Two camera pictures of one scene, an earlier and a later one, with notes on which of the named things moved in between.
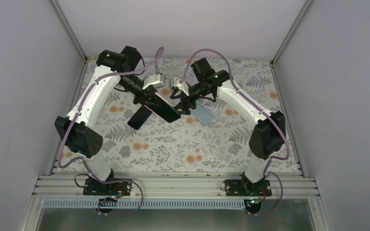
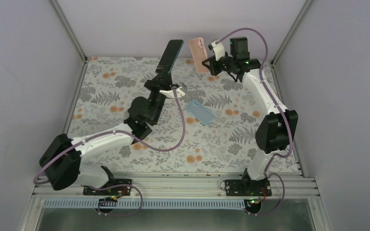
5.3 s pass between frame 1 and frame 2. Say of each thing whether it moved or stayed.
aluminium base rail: stayed
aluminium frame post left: stayed
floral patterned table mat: stayed
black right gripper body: moved
